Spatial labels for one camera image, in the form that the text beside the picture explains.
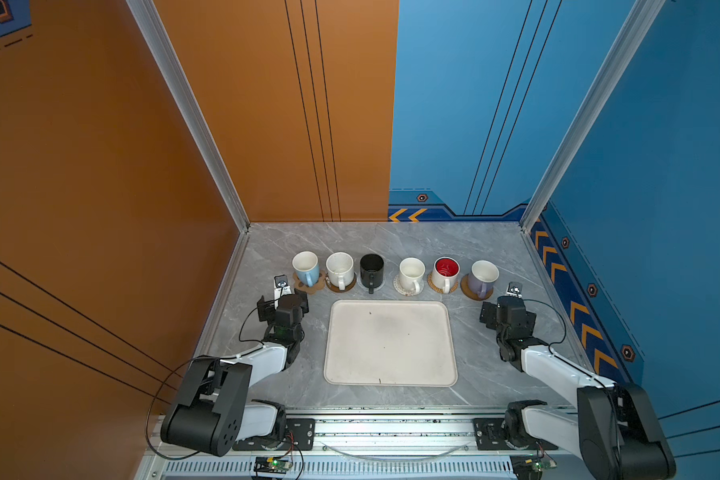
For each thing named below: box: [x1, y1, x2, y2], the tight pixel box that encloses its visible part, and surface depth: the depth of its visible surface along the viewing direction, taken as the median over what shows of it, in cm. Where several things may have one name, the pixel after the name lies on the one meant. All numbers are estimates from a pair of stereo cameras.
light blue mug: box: [291, 250, 320, 288], surface depth 98 cm
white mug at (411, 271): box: [399, 257, 426, 293], surface depth 96 cm
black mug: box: [360, 253, 384, 295], surface depth 98 cm
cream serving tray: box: [324, 299, 458, 387], surface depth 91 cm
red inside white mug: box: [431, 256, 461, 294], surface depth 98 cm
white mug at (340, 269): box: [326, 251, 355, 291], surface depth 98 cm
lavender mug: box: [468, 259, 500, 299], surface depth 97 cm
